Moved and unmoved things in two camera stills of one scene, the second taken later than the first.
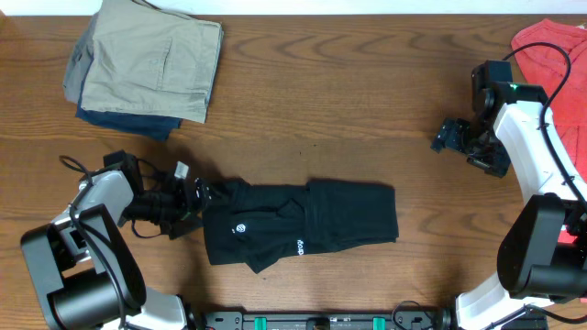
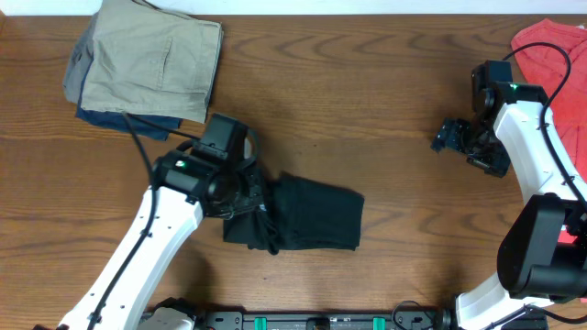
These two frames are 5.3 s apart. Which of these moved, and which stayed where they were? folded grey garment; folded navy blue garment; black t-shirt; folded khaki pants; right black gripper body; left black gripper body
Moved: left black gripper body; black t-shirt
Stayed: right black gripper body; folded khaki pants; folded navy blue garment; folded grey garment
